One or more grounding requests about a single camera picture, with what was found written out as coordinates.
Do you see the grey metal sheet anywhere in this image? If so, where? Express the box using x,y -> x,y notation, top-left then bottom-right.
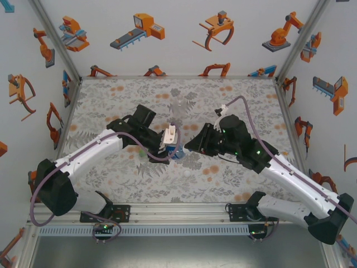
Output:
30,236 -> 327,268

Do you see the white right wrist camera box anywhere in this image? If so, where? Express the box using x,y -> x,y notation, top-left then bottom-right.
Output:
213,104 -> 227,132

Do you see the aluminium frame rail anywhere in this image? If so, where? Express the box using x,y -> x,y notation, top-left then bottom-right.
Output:
26,202 -> 310,226
79,75 -> 279,82

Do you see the aluminium right lower frame leg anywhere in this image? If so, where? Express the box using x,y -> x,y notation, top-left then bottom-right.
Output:
320,242 -> 345,268

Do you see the aluminium frame leg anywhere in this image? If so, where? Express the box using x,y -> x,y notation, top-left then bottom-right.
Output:
320,242 -> 345,268
15,224 -> 40,268

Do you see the left small circuit board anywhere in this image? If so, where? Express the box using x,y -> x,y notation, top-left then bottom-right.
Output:
93,223 -> 115,232

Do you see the aluminium back frame rail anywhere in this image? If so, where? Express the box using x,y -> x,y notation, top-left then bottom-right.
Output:
79,75 -> 279,82

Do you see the aluminium right corner post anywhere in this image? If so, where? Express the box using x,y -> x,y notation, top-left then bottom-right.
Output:
274,0 -> 331,82

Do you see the slotted grey cable tray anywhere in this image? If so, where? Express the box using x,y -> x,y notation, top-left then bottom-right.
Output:
37,225 -> 250,237

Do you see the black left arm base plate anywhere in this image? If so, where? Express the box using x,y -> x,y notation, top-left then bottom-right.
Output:
80,204 -> 132,223

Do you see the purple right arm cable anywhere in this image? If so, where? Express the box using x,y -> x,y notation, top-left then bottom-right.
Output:
224,95 -> 357,242

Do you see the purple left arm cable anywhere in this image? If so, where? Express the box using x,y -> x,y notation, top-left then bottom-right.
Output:
29,122 -> 184,243

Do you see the clear bottle without label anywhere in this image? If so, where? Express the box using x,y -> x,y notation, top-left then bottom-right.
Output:
168,97 -> 192,119

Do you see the aluminium left lower frame leg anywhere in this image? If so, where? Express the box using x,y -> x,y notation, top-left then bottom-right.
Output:
15,224 -> 40,268

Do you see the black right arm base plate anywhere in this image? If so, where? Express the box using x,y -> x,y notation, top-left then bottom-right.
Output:
228,203 -> 279,223

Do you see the aluminium right side rail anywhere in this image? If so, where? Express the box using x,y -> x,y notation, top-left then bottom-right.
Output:
274,80 -> 310,171

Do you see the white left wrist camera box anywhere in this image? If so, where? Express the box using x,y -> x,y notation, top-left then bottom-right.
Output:
162,124 -> 179,146

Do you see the aluminium left side rail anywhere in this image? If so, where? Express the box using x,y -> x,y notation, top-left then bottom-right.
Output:
52,79 -> 83,161

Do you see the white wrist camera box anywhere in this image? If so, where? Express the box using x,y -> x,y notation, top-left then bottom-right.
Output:
213,104 -> 227,132
162,124 -> 179,146

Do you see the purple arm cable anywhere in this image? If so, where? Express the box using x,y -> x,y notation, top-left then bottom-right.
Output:
29,122 -> 184,243
224,95 -> 357,242

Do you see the clear bottle with blue label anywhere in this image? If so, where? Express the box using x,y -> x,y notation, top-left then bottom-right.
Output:
166,143 -> 187,160

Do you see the aluminium front frame rail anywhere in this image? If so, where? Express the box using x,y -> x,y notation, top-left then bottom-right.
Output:
26,202 -> 310,226

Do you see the aluminium left corner post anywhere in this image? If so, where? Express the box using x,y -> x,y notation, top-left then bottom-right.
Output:
27,0 -> 83,82

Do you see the aluminium corner post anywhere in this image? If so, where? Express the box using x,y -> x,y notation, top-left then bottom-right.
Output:
274,0 -> 331,82
27,0 -> 83,82

